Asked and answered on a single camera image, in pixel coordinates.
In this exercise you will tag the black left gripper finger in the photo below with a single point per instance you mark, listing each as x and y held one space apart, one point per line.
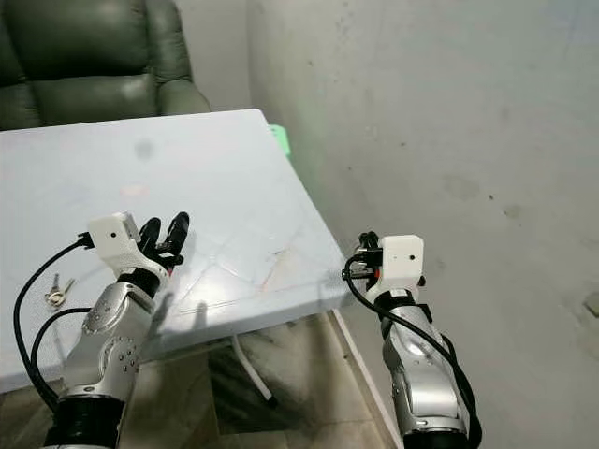
177 234
150 234

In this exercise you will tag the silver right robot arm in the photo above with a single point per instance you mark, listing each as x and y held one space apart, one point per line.
426 383

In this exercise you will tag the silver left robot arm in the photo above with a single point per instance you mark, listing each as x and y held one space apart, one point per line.
108 341

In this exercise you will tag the white plastic folding table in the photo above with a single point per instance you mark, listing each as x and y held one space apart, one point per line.
243 187

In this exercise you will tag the white baseboard strip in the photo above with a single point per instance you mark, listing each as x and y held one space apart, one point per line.
365 374

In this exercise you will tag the mint green plastic object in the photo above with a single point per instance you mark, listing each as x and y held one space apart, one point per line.
279 139

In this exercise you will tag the dark green leather armchair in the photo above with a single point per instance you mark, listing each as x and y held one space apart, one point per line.
89 61

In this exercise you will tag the white metal table leg frame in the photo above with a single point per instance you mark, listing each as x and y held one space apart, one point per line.
251 372

